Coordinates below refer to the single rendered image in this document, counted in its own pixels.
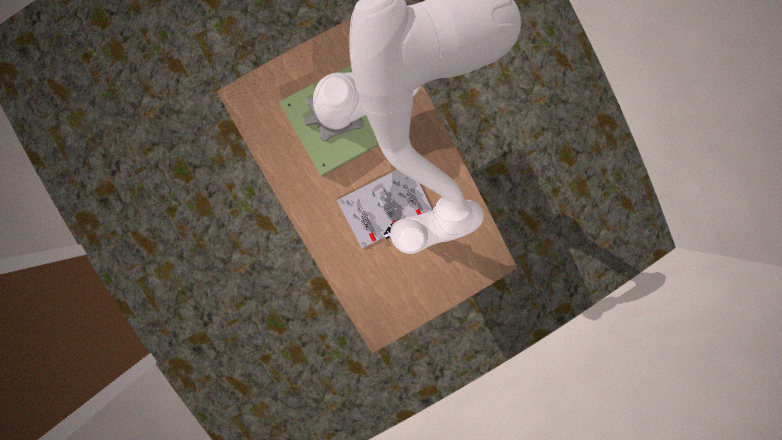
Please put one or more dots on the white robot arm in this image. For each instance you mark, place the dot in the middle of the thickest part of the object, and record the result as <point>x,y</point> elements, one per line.
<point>395,48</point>

